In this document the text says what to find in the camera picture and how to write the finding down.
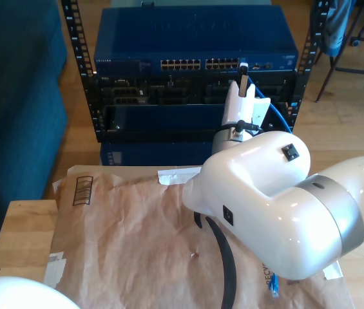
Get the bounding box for blue network cable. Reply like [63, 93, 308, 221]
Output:
[238, 57, 294, 299]

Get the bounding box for black rack server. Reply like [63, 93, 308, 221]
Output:
[99, 74, 295, 106]

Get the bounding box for black rack shelf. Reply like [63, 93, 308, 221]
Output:
[99, 102, 291, 143]

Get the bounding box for dark blue flat chassis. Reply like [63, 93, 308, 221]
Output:
[99, 141, 216, 167]

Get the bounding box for grey-blue cloth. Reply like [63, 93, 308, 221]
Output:
[310, 0, 356, 58]

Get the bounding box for dark metal stool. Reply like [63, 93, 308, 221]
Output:
[315, 0, 364, 112]

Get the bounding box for brown paper mailer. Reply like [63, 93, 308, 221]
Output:
[41, 164, 355, 309]

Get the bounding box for blue sofa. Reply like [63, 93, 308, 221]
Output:
[0, 0, 70, 241]

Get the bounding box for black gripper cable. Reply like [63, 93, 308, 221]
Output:
[222, 119, 265, 138]

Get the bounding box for blue network switch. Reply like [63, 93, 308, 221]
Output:
[93, 5, 300, 77]

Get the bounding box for black server rack frame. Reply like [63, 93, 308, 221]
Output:
[61, 0, 332, 144]

